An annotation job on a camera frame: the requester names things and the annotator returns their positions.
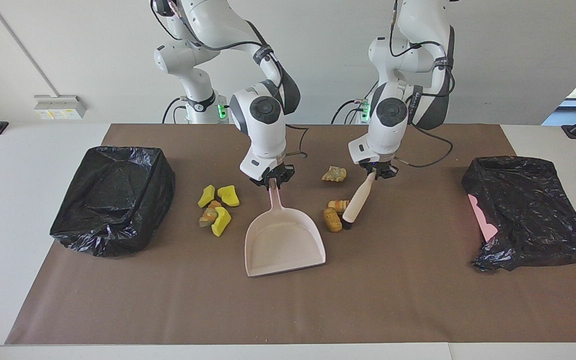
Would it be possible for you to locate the beige handled black bristle brush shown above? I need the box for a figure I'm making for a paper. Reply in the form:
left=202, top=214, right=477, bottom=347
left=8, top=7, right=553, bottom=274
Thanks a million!
left=341, top=171, right=377, bottom=230

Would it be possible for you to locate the pale green bread piece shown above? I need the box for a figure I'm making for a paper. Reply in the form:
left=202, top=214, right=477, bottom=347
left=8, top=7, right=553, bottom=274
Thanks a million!
left=321, top=166, right=348, bottom=183

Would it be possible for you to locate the beige plastic dustpan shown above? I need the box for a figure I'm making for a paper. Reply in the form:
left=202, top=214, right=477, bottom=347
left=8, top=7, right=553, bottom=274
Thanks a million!
left=244, top=179, right=327, bottom=278

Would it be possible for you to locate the brown crumbly bread piece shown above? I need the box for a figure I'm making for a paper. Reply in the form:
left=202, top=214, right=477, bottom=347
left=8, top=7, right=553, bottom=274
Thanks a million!
left=323, top=207, right=343, bottom=233

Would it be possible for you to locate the pink plastic bin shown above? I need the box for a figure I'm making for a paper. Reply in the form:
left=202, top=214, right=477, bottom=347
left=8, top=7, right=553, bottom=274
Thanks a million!
left=468, top=194, right=499, bottom=243

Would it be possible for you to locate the black bag lined bin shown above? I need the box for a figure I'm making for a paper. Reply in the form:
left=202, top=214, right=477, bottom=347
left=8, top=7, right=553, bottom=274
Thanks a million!
left=49, top=145, right=176, bottom=258

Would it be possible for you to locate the black crumpled trash bag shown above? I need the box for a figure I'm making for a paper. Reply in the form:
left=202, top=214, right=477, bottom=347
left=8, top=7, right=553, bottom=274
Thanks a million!
left=461, top=155, right=576, bottom=273

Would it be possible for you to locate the brown paper table mat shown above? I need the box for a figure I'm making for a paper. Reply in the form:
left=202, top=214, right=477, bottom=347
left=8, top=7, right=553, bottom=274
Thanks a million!
left=5, top=123, right=576, bottom=346

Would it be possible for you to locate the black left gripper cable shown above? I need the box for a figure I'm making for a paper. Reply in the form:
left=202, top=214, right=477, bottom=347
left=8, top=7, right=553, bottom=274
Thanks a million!
left=388, top=0, right=456, bottom=169

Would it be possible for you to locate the black arm base cable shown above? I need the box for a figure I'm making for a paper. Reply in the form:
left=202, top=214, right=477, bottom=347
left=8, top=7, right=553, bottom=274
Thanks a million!
left=162, top=96, right=189, bottom=124
left=330, top=90, right=370, bottom=125

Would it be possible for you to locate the white wall socket box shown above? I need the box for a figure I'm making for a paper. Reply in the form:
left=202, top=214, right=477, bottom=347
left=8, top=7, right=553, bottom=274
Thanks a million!
left=33, top=94, right=87, bottom=121

